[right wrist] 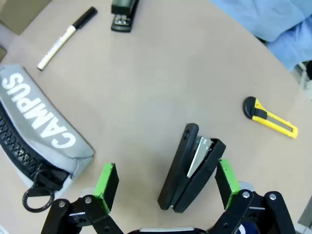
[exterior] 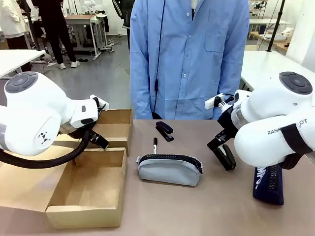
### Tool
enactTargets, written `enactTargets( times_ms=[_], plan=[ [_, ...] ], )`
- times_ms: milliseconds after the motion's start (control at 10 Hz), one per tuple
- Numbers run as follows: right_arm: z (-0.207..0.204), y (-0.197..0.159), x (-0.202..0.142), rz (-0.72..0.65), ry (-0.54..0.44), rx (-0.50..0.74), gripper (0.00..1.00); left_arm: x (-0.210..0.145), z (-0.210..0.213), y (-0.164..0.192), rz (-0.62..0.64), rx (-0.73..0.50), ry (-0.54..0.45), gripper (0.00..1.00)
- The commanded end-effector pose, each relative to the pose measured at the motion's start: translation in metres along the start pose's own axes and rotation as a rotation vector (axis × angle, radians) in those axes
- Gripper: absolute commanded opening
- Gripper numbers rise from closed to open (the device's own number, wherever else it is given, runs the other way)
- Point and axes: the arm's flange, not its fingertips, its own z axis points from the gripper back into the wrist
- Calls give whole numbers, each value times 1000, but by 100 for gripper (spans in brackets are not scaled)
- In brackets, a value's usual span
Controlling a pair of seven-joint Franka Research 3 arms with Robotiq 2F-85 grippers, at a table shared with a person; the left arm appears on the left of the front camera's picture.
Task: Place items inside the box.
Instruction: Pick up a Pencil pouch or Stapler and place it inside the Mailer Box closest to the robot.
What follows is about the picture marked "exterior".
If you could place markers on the black marker pen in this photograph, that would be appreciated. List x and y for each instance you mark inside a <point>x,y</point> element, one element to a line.
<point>155,146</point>

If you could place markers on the wooden workbench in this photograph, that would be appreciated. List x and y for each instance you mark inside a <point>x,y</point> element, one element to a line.
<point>270,40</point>

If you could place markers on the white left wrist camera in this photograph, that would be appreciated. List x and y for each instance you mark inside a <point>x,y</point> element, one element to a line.
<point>99,101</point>

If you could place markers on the brown top workshop table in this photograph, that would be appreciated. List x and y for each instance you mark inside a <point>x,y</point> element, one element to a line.
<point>83,22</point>

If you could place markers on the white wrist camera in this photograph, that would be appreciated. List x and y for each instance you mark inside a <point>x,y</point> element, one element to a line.
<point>212,102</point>
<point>99,101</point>

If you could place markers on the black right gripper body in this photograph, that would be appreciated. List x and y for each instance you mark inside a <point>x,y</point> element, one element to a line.
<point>227,125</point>

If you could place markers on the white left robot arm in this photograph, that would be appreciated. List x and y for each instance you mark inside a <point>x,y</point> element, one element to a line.
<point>34,110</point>

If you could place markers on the navy zipper pencil case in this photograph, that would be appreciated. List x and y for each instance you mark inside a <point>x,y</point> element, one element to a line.
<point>263,186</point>

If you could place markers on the black stapler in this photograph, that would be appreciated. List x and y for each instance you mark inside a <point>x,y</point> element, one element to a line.
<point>164,130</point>

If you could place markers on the person in blue shirt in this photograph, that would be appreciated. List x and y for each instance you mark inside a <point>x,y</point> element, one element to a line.
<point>197,61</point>

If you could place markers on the white desk with clutter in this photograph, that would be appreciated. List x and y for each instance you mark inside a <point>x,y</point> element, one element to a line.
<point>265,22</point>

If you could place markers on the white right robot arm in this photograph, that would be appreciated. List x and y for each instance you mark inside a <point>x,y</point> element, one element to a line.
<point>268,118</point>

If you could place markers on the white side table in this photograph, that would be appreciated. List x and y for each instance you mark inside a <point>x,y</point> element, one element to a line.
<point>17,60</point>

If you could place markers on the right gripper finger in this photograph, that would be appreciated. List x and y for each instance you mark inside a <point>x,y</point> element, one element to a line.
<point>231,158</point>
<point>216,145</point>

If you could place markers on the person in white coat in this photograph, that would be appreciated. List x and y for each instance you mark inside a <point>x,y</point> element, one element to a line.
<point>12,22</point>

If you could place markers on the grey zipper pencil case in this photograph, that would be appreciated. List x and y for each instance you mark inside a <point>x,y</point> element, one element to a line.
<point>169,170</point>

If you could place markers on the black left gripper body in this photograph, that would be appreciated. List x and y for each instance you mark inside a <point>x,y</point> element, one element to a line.
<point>76,132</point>

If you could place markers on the black tripod stand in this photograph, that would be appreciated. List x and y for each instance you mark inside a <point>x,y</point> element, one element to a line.
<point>275,27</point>

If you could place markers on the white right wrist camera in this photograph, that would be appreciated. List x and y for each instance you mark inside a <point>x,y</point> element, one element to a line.
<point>212,102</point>

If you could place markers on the person in black clothes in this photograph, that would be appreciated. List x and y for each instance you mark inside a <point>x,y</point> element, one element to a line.
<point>56,29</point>

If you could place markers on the open cardboard box with flap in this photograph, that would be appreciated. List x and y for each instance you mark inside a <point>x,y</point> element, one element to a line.
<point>86,186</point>

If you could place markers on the large white table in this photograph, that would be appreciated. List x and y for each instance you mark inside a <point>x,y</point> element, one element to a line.
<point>263,66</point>

